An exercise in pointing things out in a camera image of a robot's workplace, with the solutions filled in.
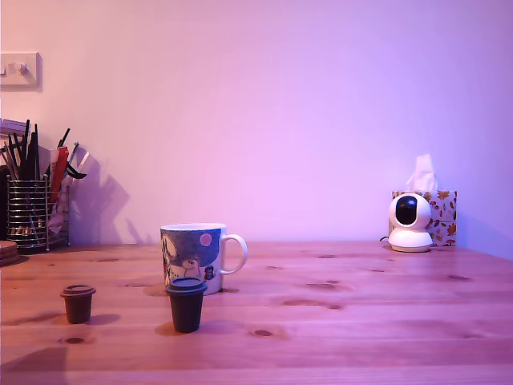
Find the black coffee capsule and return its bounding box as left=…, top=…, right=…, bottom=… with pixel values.
left=165, top=277, right=208, bottom=334

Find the brown coffee capsule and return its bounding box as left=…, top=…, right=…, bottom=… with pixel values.
left=60, top=285, right=97, bottom=324

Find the white mug with cartoon print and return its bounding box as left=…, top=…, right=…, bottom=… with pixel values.
left=160, top=222, right=248, bottom=297

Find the white tissue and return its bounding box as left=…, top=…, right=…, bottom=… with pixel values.
left=405, top=153, right=438, bottom=193

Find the leaf print tissue box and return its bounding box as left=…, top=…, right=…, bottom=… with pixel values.
left=391, top=189, right=458, bottom=247

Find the white crumpled packet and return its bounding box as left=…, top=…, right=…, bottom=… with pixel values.
left=50, top=196, right=67, bottom=238

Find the black flat spatula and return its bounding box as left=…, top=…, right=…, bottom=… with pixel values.
left=24, top=119, right=41, bottom=181

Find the dark object behind rack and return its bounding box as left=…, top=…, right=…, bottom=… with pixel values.
left=0, top=166, right=10, bottom=241

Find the cork coaster stack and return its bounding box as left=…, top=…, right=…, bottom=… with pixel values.
left=0, top=239, right=19, bottom=268

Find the small white round camera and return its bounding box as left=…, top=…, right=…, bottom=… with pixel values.
left=387, top=192, right=434, bottom=253

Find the black handled peeler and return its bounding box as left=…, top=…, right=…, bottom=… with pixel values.
left=66, top=140, right=88, bottom=180

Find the red handled utensil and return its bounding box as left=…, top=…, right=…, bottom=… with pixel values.
left=48, top=146, right=70, bottom=204

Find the wire utensil rack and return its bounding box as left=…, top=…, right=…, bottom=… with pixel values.
left=6, top=178, right=72, bottom=252

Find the white wall switch plate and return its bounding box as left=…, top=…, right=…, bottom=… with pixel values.
left=0, top=51, right=43, bottom=92

